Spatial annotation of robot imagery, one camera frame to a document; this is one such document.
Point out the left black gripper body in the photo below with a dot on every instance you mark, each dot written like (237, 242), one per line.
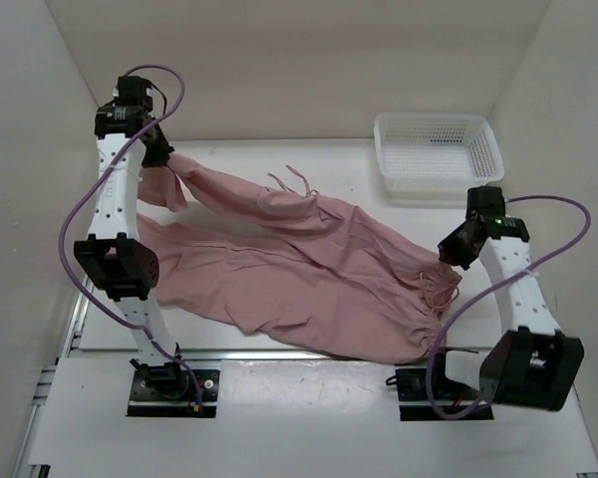
(156, 148)

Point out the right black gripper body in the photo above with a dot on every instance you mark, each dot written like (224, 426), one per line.
(454, 248)

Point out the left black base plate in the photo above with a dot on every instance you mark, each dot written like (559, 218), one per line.
(189, 393)

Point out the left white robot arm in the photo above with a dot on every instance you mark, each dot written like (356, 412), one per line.
(112, 255)

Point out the pink trousers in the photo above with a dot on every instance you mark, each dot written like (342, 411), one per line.
(322, 275)

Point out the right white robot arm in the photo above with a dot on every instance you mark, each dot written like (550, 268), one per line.
(534, 363)

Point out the white plastic mesh basket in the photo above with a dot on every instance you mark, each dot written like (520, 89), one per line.
(431, 154)

